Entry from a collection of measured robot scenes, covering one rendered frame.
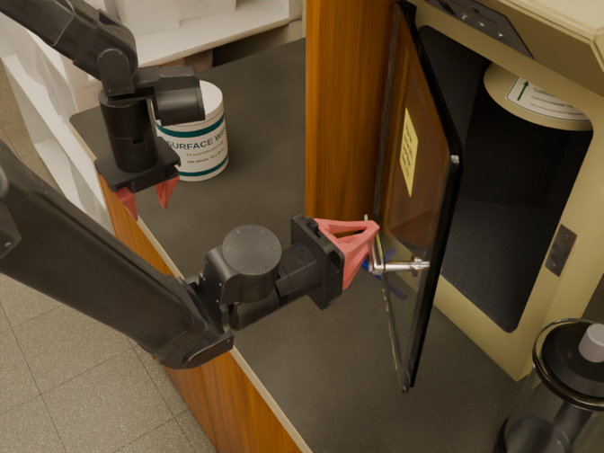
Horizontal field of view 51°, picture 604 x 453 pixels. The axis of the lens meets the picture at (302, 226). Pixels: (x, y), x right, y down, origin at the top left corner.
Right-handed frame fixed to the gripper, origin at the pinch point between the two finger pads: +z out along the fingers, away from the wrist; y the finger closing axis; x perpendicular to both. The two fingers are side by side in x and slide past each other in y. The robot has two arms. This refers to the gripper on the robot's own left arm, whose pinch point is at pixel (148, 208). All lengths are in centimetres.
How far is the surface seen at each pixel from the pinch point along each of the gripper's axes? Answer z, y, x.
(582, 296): 2, 41, -46
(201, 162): 11.4, 17.2, 18.6
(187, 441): 110, 2, 22
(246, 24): 18, 59, 73
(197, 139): 6.2, 17.0, 18.6
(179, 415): 110, 3, 30
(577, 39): -40, 22, -44
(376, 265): -10.8, 13.4, -34.7
